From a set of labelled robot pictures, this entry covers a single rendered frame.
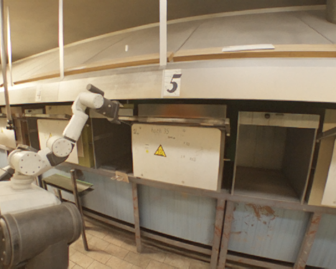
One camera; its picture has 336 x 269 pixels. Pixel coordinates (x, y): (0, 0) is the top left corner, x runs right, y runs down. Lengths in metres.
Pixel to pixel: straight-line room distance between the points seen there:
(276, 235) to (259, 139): 0.83
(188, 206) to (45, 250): 1.21
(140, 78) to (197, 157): 0.58
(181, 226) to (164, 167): 0.65
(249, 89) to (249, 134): 0.98
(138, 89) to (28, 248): 0.83
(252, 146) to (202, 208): 0.78
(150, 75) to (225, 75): 0.39
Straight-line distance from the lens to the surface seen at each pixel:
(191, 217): 1.55
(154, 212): 1.67
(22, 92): 2.00
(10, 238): 0.40
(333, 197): 1.28
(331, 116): 1.27
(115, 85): 1.09
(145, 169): 1.28
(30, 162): 0.59
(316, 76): 0.93
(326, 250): 1.76
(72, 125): 0.85
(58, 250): 0.45
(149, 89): 0.96
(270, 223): 1.52
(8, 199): 0.55
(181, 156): 1.13
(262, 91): 0.85
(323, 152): 1.30
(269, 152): 1.85
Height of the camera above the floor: 1.48
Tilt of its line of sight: 11 degrees down
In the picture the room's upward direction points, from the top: straight up
